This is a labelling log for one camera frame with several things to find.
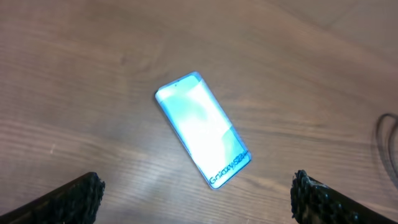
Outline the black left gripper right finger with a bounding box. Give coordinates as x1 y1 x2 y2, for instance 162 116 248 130
290 170 397 224

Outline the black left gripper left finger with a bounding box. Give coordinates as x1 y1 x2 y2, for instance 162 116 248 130
1 172 105 224

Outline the blue Galaxy smartphone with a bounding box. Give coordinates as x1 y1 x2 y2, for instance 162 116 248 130
155 72 251 189

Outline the black charger cable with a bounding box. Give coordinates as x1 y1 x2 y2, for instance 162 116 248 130
374 113 398 190

